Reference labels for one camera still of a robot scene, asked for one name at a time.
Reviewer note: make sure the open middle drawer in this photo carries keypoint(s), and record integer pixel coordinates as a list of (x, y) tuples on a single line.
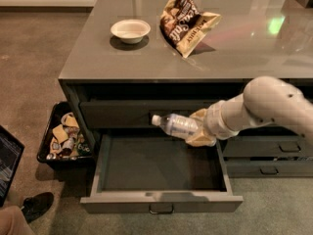
[(159, 175)]

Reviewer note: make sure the clear blue plastic bottle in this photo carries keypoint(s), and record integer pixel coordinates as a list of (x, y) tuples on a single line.
[(176, 125)]

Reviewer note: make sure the middle right drawer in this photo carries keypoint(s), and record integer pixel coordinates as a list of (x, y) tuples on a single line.
[(266, 146)]

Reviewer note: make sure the black bin of trash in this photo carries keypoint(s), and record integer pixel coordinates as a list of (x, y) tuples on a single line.
[(63, 145)]

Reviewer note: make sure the dark grey drawer cabinet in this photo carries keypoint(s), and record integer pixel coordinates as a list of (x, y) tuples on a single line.
[(254, 38)]

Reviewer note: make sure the laptop screen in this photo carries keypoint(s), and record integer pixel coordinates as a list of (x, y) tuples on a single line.
[(11, 150)]

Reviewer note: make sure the person's knee in tan trousers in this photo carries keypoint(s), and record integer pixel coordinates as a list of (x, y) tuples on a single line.
[(12, 222)]

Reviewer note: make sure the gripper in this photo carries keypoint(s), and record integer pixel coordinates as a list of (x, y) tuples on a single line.
[(213, 120)]

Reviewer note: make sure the black shoe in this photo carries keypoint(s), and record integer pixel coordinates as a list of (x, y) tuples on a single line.
[(36, 206)]

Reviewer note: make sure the bottom right drawer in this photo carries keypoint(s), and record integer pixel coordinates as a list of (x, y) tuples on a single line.
[(243, 168)]

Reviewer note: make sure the white paper bowl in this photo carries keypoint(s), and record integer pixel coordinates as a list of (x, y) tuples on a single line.
[(130, 31)]

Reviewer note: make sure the top left drawer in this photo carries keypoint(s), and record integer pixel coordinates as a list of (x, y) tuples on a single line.
[(135, 113)]

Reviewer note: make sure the brown snack chip bag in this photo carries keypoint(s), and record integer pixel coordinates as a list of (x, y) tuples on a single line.
[(184, 26)]

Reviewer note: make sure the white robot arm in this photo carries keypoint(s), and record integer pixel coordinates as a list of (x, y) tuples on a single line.
[(265, 100)]

